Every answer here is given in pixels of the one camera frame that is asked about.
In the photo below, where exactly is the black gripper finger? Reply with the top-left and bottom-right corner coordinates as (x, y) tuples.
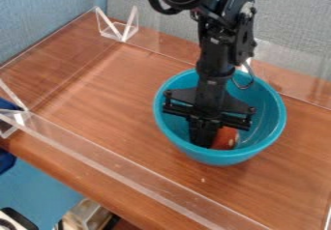
(203, 121), (222, 148)
(189, 118), (205, 146)

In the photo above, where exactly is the black cable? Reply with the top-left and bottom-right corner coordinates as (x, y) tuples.
(231, 58), (256, 91)

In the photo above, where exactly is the metal frame under table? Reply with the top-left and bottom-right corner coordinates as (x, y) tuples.
(53, 199), (112, 230)

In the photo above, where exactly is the brown and white mushroom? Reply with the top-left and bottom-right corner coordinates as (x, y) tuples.
(210, 127), (238, 150)

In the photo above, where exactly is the blue cloth object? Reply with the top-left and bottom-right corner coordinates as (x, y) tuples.
(0, 98), (22, 176)

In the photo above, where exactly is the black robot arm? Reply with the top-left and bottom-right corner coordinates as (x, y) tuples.
(148, 0), (257, 148)

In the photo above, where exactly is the clear acrylic front barrier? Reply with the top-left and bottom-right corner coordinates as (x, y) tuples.
(0, 80), (269, 230)

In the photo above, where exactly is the black and white object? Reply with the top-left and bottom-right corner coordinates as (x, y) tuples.
(0, 208), (38, 230)

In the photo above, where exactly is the clear acrylic barrier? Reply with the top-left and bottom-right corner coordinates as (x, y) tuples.
(0, 80), (269, 230)
(128, 29), (331, 110)

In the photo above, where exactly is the blue plastic bowl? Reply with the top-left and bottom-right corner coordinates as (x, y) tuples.
(152, 69), (286, 166)

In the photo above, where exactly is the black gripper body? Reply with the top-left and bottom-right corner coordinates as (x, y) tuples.
(162, 70), (256, 130)

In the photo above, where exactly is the clear acrylic corner bracket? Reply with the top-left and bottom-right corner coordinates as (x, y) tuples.
(93, 6), (139, 43)

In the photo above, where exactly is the clear acrylic back barrier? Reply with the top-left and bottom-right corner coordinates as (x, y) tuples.
(128, 29), (331, 110)

